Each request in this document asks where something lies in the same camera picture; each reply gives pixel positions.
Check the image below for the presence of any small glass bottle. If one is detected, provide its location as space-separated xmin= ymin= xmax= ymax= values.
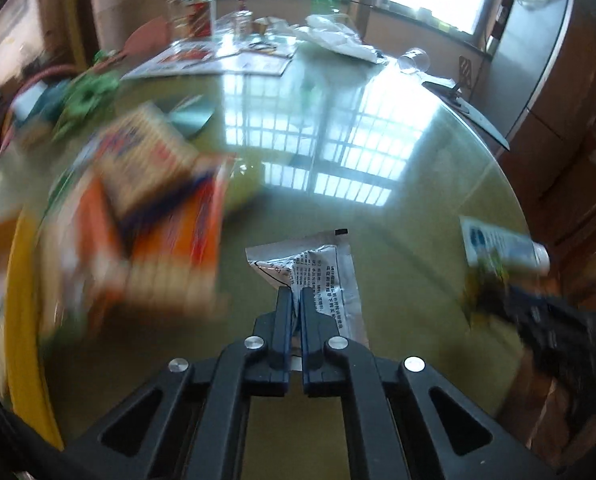
xmin=234 ymin=0 xmax=254 ymax=36

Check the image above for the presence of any clear drinking glass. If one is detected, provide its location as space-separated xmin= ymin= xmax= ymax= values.
xmin=397 ymin=47 xmax=432 ymax=75

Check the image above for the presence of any silver snack packet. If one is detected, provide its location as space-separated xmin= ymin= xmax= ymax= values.
xmin=245 ymin=228 xmax=370 ymax=347

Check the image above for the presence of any printed paper sheet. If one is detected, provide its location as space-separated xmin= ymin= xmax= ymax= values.
xmin=218 ymin=39 xmax=299 ymax=77
xmin=122 ymin=42 xmax=231 ymax=81

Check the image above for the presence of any pink chair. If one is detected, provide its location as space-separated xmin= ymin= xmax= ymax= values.
xmin=123 ymin=15 xmax=172 ymax=59

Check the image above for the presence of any large orange cracker packet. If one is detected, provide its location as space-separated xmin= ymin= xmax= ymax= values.
xmin=78 ymin=160 xmax=230 ymax=317

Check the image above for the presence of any small orange cracker packet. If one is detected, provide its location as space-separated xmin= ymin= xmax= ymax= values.
xmin=95 ymin=102 xmax=214 ymax=221

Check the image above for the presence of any yellow cardboard box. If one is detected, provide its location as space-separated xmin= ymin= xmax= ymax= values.
xmin=0 ymin=110 xmax=234 ymax=453

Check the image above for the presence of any glass jar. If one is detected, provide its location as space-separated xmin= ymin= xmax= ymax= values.
xmin=165 ymin=0 xmax=195 ymax=38

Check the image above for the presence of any red white liquor bottle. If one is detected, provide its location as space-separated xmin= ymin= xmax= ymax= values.
xmin=187 ymin=0 xmax=218 ymax=38

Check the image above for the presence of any pink hoop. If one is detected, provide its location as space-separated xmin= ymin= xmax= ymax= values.
xmin=0 ymin=62 xmax=86 ymax=151

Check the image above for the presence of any white blue tube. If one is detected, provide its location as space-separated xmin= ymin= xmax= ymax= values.
xmin=459 ymin=216 xmax=550 ymax=277

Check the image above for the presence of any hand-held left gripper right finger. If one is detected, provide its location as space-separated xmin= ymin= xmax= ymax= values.
xmin=300 ymin=287 xmax=559 ymax=480

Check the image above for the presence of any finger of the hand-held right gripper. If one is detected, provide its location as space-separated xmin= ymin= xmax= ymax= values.
xmin=478 ymin=282 xmax=535 ymax=332

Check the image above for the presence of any grey refrigerator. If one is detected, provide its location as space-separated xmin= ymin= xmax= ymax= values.
xmin=488 ymin=0 xmax=577 ymax=161

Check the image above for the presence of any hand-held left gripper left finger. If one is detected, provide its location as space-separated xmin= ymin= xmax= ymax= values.
xmin=63 ymin=287 xmax=294 ymax=480

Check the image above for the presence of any yellow green snack packet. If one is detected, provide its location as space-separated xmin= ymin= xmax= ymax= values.
xmin=464 ymin=254 xmax=510 ymax=332

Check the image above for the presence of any white plastic bag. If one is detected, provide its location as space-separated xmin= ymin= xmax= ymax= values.
xmin=293 ymin=14 xmax=390 ymax=65

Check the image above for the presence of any green crumpled wrapper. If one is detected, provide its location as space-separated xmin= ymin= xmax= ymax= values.
xmin=53 ymin=50 xmax=125 ymax=137

